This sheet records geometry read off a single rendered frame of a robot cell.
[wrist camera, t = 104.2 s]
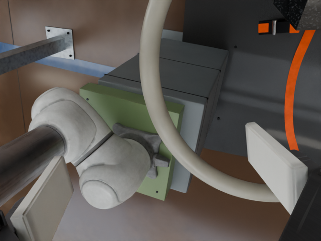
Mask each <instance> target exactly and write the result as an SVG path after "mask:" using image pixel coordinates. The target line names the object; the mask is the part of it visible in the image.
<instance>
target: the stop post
mask: <svg viewBox="0 0 321 241"><path fill-rule="evenodd" d="M45 29H46V36H47V39H45V40H42V41H39V42H35V43H32V44H28V45H25V46H22V47H19V48H15V49H12V50H9V51H6V52H3V53H0V75H2V74H4V73H7V72H9V71H12V70H14V69H17V68H19V67H22V66H25V65H27V64H30V63H33V62H35V61H38V60H40V59H43V58H45V57H48V56H53V57H60V58H66V59H73V60H75V53H74V42H73V32H72V29H65V28H57V27H49V26H46V27H45Z"/></svg>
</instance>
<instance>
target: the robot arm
mask: <svg viewBox="0 0 321 241"><path fill-rule="evenodd" d="M245 126H246V142H247V154H248V161H249V162H250V163H251V165H252V166H253V167H254V169H255V170H256V171H257V172H258V174H259V175H260V176H261V178H262V179H263V180H264V181H265V183H266V184H267V185H268V187H269V188H270V189H271V191H272V192H273V193H274V194H275V196H276V197H277V198H278V200H279V201H280V202H281V204H282V205H283V206H284V207H285V209H286V210H287V211H288V213H289V214H290V218H289V220H288V222H287V224H286V226H285V228H284V230H283V232H282V234H281V237H280V239H279V241H321V167H320V166H319V165H318V164H316V163H315V162H314V161H313V160H311V159H310V158H309V157H307V156H306V155H305V154H304V153H303V152H300V151H298V150H295V149H293V150H287V149H286V148H285V147H284V146H282V145H281V144H280V143H279V142H278V141H276V140H275V139H274V138H273V137H272V136H271V135H269V134H268V133H267V132H266V131H265V130H264V129H262V128H261V127H260V126H259V125H258V124H256V123H255V122H249V123H247V124H246V125H245ZM112 129H113V131H112V130H111V129H110V128H109V126H108V125H107V123H106V122H105V121H104V120H103V118H102V117H101V116H100V115H99V114H98V113H97V111H96V110H95V109H94V108H93V107H92V106H91V105H90V104H89V103H88V102H87V101H86V100H85V99H84V98H83V97H81V96H80V95H78V94H77V93H75V92H73V91H71V90H69V89H67V88H58V87H56V88H52V89H50V90H48V91H46V92H44V93H43V94H41V95H40V96H39V97H38V98H37V99H36V101H35V102H34V104H33V106H32V121H31V123H30V126H29V129H28V132H27V133H25V134H23V135H22V136H20V137H18V138H16V139H14V140H12V141H10V142H9V143H7V144H5V145H3V146H1V147H0V207H1V206H2V205H3V204H4V203H6V202H7V201H8V200H9V199H11V198H12V197H13V196H14V195H16V194H17V193H18V192H19V191H21V190H22V189H23V188H24V187H26V186H27V185H28V184H29V183H30V182H31V181H33V180H34V179H35V178H37V177H38V176H39V175H40V174H41V176H40V177H39V179H38V180H37V181H36V183H35V184H34V185H33V187H32V188H31V190H30V191H29V193H28V194H27V195H26V196H25V197H22V198H21V199H19V200H18V201H17V202H15V204H14V205H13V206H12V208H11V209H10V210H9V212H8V213H7V214H6V216H4V214H3V211H2V210H0V241H52V239H53V237H54V234H55V232H56V230H57V228H58V225H59V223H60V221H61V219H62V216H63V214H64V212H65V210H66V207H67V205H68V203H69V201H70V198H71V196H72V194H73V192H74V189H73V186H72V182H71V179H70V175H69V172H68V169H67V166H66V163H68V162H71V163H72V164H73V165H74V166H75V167H76V169H77V172H78V174H79V177H80V178H79V185H80V190H81V193H82V195H83V197H84V198H85V199H86V201H87V202H88V203H89V204H90V205H92V206H93V207H95V208H99V209H110V208H113V207H116V206H117V205H119V204H121V203H123V202H124V201H126V200H127V199H129V198H130V197H131V196H133V194H134V193H135V192H136V191H137V189H138V188H139V187H140V185H141V184H142V182H143V180H144V179H145V177H146V176H147V177H149V178H151V179H155V178H156V177H157V176H158V172H157V166H161V167H169V163H170V159H169V158H167V157H165V156H162V155H160V154H159V150H160V144H161V142H162V139H161V138H160V136H159V135H158V133H149V132H145V131H141V130H137V129H134V128H130V127H126V126H124V125H122V124H120V123H118V122H117V123H115V124H114V125H113V126H112Z"/></svg>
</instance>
